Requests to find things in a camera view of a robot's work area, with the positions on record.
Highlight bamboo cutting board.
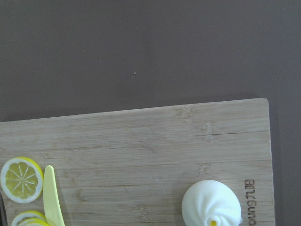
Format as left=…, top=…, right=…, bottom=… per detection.
left=0, top=98, right=275, bottom=226

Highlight yellow plastic knife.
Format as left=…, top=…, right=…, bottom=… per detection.
left=43, top=165, right=65, bottom=226

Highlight single lemon slice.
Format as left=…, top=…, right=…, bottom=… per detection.
left=0, top=157, right=44, bottom=204

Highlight stacked lemon slices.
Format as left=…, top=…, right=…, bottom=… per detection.
left=11, top=210, right=48, bottom=226

